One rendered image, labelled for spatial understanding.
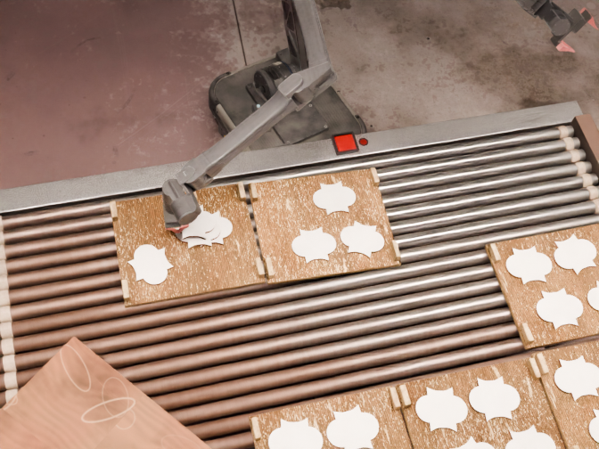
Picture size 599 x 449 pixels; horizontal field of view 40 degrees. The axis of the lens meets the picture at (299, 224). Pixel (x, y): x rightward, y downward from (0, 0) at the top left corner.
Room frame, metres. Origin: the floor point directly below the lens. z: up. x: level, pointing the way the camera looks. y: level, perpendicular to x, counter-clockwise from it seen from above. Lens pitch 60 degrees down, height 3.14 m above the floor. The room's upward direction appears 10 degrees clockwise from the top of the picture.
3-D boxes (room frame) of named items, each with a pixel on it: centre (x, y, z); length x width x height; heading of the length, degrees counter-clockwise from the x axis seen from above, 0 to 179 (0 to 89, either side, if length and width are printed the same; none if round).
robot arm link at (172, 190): (1.18, 0.36, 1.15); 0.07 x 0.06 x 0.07; 39
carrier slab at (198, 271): (1.15, 0.32, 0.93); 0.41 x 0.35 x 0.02; 112
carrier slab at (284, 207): (1.30, -0.07, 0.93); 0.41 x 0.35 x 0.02; 111
